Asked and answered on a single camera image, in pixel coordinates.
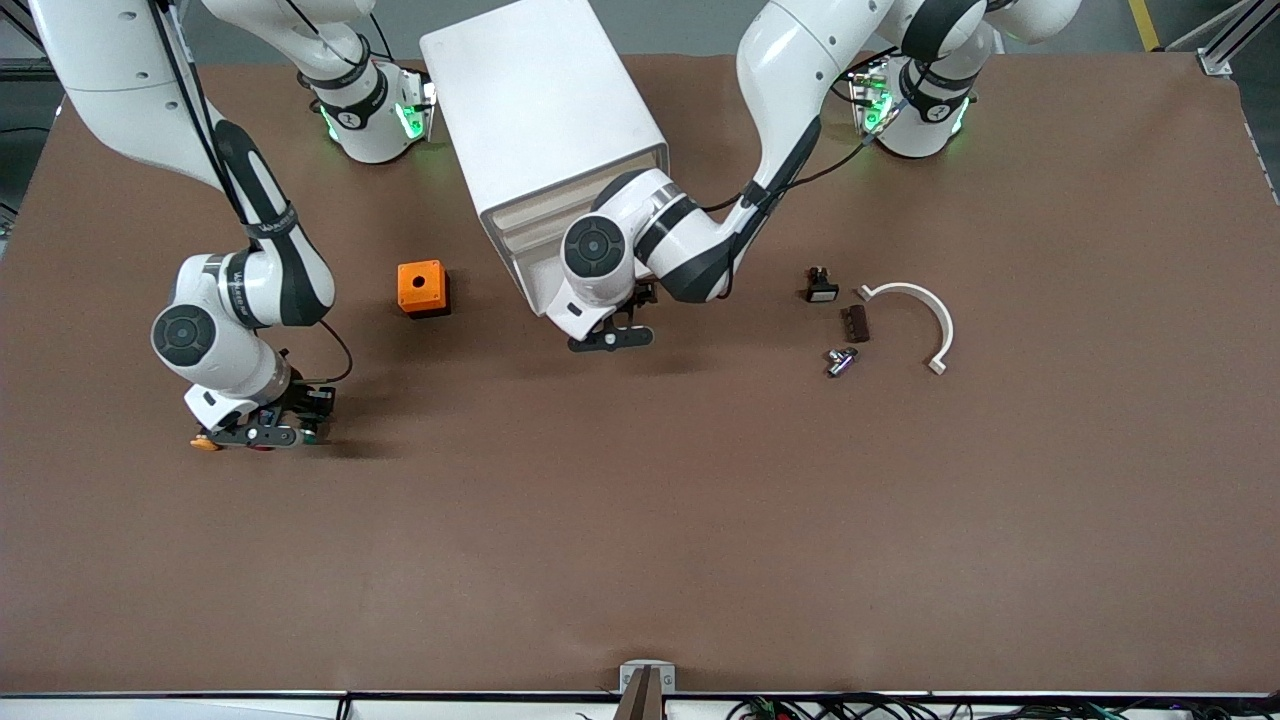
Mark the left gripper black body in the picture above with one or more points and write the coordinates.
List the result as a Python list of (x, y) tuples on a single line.
[(643, 295)]

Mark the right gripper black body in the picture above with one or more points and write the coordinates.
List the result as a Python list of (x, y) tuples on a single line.
[(305, 402)]

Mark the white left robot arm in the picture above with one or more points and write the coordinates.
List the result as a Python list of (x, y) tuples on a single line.
[(790, 60)]

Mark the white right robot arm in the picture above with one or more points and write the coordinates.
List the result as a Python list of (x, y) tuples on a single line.
[(120, 90)]

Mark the yellow push button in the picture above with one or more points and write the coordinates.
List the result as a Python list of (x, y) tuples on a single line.
[(203, 443)]

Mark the silver metal connector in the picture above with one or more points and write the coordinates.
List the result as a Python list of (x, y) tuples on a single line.
[(842, 361)]

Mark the dark brown terminal block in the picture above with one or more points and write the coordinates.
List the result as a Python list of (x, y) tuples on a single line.
[(858, 324)]

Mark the white curved plastic clamp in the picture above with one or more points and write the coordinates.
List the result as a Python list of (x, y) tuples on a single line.
[(915, 291)]

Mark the dark brown upright bar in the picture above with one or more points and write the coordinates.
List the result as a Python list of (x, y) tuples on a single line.
[(640, 700)]

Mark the orange button enclosure box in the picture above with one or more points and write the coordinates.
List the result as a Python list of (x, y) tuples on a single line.
[(420, 285)]

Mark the black switch white face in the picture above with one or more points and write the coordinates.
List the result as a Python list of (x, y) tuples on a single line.
[(822, 288)]

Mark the white table edge rail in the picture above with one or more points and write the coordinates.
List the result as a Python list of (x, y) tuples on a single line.
[(200, 706)]

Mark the grey metal table bracket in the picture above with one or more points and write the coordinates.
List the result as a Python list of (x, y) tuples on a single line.
[(668, 678)]

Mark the aluminium frame profile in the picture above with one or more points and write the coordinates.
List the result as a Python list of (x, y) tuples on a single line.
[(1215, 62), (15, 45)]

